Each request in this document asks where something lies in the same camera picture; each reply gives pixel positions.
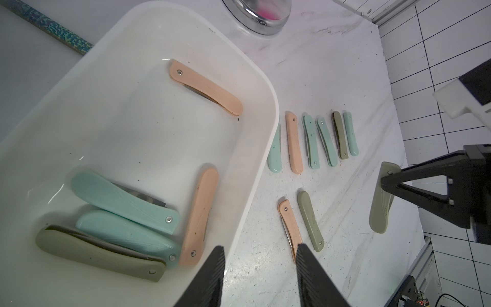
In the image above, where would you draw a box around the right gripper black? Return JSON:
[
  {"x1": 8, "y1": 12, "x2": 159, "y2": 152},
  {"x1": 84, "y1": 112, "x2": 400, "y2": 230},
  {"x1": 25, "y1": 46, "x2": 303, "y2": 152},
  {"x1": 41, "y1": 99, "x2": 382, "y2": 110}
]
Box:
[{"x1": 381, "y1": 144, "x2": 490, "y2": 245}]

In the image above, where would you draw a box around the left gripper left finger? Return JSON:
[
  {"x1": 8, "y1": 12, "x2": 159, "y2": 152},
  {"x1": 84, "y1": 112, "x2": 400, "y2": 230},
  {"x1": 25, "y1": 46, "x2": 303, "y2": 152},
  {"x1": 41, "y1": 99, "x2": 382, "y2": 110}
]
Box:
[{"x1": 175, "y1": 246, "x2": 226, "y2": 307}]

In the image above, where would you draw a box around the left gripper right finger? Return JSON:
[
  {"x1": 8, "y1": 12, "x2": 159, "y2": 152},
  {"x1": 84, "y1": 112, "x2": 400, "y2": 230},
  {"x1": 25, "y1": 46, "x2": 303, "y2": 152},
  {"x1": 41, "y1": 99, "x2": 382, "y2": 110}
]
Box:
[{"x1": 295, "y1": 244, "x2": 350, "y2": 307}]

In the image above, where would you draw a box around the peach folding fruit knife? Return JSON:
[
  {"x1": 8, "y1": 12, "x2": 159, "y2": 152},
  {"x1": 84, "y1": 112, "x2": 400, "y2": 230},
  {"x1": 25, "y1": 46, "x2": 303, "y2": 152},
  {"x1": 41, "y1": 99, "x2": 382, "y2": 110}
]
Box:
[
  {"x1": 285, "y1": 111, "x2": 304, "y2": 175},
  {"x1": 278, "y1": 199, "x2": 303, "y2": 262}
]

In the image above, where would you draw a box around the olive green folding fruit knife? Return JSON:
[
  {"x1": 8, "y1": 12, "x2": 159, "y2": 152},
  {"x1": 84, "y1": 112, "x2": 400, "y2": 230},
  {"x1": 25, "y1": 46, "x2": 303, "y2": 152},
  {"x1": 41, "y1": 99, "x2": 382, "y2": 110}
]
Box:
[{"x1": 332, "y1": 111, "x2": 349, "y2": 160}]

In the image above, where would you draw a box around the mint folding fruit knife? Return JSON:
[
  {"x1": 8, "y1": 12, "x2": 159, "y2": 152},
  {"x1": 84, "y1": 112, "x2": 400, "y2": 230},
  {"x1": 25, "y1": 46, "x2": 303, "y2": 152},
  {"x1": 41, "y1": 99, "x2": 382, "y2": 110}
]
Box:
[
  {"x1": 303, "y1": 113, "x2": 320, "y2": 170},
  {"x1": 343, "y1": 111, "x2": 359, "y2": 156},
  {"x1": 316, "y1": 117, "x2": 338, "y2": 167},
  {"x1": 267, "y1": 124, "x2": 282, "y2": 173}
]

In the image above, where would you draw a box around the large olive knife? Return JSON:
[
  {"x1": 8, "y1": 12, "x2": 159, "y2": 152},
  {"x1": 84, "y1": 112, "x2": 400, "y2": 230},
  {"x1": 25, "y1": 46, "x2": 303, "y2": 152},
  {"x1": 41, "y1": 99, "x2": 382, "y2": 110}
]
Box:
[{"x1": 35, "y1": 225, "x2": 167, "y2": 282}]

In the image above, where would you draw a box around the mint knife bottom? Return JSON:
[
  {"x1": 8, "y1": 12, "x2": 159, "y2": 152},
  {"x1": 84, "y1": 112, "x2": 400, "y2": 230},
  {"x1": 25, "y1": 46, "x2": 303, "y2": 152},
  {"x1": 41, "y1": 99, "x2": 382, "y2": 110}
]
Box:
[{"x1": 75, "y1": 210, "x2": 182, "y2": 269}]

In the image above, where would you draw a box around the peach knife lower in box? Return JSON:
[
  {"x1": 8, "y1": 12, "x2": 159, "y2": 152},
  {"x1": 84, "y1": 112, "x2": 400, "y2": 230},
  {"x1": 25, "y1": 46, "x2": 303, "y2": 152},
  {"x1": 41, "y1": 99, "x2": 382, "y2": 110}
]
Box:
[{"x1": 179, "y1": 168, "x2": 219, "y2": 266}]

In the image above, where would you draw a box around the white plastic storage box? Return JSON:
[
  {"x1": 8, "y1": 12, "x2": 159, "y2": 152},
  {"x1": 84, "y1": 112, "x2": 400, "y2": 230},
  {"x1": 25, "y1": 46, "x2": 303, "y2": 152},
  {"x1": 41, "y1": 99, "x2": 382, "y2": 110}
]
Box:
[{"x1": 1, "y1": 1, "x2": 279, "y2": 306}]

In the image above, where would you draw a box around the peach knife leaning in box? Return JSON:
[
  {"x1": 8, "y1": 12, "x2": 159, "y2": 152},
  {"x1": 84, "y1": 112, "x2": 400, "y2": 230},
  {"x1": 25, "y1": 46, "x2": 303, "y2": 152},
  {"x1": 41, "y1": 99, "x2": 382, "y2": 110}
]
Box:
[{"x1": 170, "y1": 60, "x2": 244, "y2": 116}]

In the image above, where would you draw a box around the chrome cup holder stand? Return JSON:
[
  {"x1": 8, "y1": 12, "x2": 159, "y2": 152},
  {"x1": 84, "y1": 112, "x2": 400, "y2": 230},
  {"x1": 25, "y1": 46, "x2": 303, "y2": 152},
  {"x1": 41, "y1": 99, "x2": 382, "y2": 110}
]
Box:
[{"x1": 222, "y1": 0, "x2": 292, "y2": 36}]

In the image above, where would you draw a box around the small patterned dish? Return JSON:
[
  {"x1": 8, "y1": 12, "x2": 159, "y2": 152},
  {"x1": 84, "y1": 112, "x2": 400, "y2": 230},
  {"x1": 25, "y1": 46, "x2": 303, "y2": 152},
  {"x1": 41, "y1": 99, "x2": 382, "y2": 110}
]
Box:
[{"x1": 1, "y1": 0, "x2": 93, "y2": 56}]

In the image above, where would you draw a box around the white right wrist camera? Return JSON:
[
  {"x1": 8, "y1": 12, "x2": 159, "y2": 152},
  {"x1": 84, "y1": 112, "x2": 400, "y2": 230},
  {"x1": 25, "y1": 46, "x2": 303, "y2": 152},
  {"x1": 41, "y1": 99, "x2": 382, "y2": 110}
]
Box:
[{"x1": 433, "y1": 60, "x2": 490, "y2": 129}]

